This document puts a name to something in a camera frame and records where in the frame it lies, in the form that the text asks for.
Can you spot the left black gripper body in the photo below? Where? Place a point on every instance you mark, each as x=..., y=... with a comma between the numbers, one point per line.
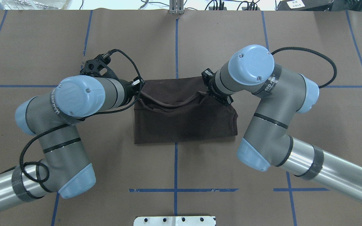
x=129, y=89

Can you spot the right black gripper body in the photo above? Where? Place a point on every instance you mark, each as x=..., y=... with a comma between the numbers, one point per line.
x=210, y=88

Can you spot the dark brown t-shirt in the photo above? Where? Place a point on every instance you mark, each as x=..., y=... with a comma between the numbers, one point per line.
x=181, y=110

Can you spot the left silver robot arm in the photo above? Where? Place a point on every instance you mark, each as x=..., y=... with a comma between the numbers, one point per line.
x=55, y=160

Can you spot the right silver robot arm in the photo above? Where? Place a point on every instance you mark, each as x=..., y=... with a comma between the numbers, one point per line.
x=282, y=93

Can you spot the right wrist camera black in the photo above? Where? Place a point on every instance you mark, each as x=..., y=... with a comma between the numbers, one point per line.
x=206, y=76

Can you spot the aluminium frame post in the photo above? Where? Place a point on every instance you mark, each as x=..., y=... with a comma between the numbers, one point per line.
x=176, y=7

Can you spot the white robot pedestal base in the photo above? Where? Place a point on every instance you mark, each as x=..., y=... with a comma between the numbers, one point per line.
x=175, y=221

